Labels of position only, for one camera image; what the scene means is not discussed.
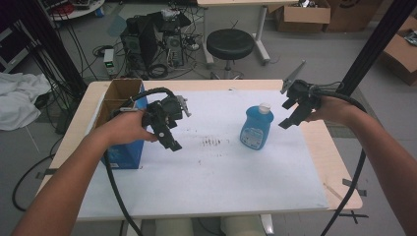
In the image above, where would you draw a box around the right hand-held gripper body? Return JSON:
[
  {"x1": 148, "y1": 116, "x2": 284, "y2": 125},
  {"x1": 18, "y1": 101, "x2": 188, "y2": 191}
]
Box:
[{"x1": 280, "y1": 59, "x2": 325, "y2": 112}]

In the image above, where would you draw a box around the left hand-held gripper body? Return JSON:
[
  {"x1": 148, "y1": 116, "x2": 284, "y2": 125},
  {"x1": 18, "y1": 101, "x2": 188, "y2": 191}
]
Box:
[{"x1": 142, "y1": 94, "x2": 193, "y2": 130}]

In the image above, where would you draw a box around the blue bottle with white cap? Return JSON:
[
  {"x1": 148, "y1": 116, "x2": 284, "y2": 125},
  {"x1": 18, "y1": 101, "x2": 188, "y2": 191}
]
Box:
[{"x1": 239, "y1": 102, "x2": 275, "y2": 151}]

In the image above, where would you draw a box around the person's right hand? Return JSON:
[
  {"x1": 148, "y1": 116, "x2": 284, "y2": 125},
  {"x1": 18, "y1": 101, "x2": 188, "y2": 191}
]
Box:
[{"x1": 304, "y1": 95, "x2": 359, "y2": 128}]

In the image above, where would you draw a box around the person's left hand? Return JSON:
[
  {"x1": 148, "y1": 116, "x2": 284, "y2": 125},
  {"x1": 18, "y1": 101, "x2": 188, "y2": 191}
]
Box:
[{"x1": 93, "y1": 109, "x2": 158, "y2": 148}]

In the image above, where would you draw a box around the blue cardboard box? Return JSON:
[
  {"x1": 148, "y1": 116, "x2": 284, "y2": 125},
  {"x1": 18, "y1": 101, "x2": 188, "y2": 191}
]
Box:
[{"x1": 92, "y1": 78, "x2": 149, "y2": 170}]

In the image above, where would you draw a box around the grey computer tower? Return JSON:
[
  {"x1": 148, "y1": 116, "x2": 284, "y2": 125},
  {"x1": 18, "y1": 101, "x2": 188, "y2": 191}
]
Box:
[{"x1": 162, "y1": 32, "x2": 185, "y2": 69}]

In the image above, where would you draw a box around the black computer tower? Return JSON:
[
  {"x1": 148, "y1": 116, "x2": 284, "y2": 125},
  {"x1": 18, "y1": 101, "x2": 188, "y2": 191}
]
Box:
[{"x1": 119, "y1": 12, "x2": 192, "y2": 79}]

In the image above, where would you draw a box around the white power supply box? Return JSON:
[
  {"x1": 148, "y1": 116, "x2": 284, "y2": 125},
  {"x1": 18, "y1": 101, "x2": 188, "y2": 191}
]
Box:
[{"x1": 102, "y1": 48, "x2": 117, "y2": 78}]

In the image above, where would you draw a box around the white-legged desk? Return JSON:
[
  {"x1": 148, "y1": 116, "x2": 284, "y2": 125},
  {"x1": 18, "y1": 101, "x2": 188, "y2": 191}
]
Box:
[{"x1": 196, "y1": 0, "x2": 300, "y2": 67}]

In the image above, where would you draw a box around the white table mat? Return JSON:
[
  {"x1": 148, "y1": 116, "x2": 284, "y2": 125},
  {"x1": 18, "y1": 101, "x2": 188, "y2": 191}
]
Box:
[{"x1": 77, "y1": 88, "x2": 330, "y2": 221}]

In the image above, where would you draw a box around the open brown cardboard box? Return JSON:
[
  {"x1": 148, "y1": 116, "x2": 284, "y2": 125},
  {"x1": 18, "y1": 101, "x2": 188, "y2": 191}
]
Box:
[{"x1": 274, "y1": 0, "x2": 331, "y2": 34}]

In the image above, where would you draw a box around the black round stool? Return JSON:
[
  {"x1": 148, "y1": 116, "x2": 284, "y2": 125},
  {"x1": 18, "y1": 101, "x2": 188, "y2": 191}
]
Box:
[{"x1": 206, "y1": 28, "x2": 257, "y2": 81}]

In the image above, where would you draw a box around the grey tape strip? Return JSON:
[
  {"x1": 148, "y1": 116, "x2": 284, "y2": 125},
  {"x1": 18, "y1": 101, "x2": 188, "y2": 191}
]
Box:
[{"x1": 341, "y1": 178, "x2": 368, "y2": 198}]

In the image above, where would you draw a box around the tall brown cardboard box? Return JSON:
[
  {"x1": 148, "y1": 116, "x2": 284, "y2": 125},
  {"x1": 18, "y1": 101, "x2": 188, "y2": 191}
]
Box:
[{"x1": 324, "y1": 0, "x2": 385, "y2": 33}]

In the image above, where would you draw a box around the brown cardboard box with flaps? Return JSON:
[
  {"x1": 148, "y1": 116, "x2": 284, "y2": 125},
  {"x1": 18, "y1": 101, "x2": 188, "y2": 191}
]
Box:
[{"x1": 379, "y1": 16, "x2": 417, "y2": 88}]

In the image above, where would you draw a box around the black tape cross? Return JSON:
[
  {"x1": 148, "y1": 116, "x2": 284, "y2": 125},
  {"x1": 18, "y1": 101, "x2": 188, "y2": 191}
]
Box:
[{"x1": 338, "y1": 209, "x2": 370, "y2": 226}]

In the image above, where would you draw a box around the round white table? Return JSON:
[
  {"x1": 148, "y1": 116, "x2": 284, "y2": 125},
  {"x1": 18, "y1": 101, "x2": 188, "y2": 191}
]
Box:
[{"x1": 41, "y1": 0, "x2": 106, "y2": 22}]

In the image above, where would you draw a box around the white crumpled cloth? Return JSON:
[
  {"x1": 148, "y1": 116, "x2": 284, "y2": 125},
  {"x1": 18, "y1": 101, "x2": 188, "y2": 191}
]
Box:
[{"x1": 0, "y1": 72, "x2": 52, "y2": 132}]

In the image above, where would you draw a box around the coiled black cable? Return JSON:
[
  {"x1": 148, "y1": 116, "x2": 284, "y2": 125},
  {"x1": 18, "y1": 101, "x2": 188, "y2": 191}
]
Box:
[{"x1": 148, "y1": 63, "x2": 169, "y2": 80}]

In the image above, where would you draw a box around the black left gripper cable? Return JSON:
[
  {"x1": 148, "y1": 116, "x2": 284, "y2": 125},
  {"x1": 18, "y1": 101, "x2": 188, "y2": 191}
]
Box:
[{"x1": 103, "y1": 87, "x2": 178, "y2": 236}]

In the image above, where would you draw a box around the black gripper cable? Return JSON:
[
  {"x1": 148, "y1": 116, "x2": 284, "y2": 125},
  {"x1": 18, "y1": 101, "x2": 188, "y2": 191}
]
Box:
[
  {"x1": 103, "y1": 87, "x2": 178, "y2": 236},
  {"x1": 309, "y1": 82, "x2": 369, "y2": 236}
]

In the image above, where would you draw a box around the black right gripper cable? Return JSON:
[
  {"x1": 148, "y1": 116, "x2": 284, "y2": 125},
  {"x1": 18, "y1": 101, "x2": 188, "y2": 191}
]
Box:
[{"x1": 309, "y1": 82, "x2": 369, "y2": 236}]

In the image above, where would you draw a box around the black metal stand with cables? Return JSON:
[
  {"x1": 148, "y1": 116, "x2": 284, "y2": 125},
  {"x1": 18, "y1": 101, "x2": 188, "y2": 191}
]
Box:
[{"x1": 18, "y1": 0, "x2": 89, "y2": 101}]

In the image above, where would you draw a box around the black floor cable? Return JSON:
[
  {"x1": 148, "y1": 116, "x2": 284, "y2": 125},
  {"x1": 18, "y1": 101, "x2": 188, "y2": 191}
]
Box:
[{"x1": 12, "y1": 136, "x2": 65, "y2": 212}]

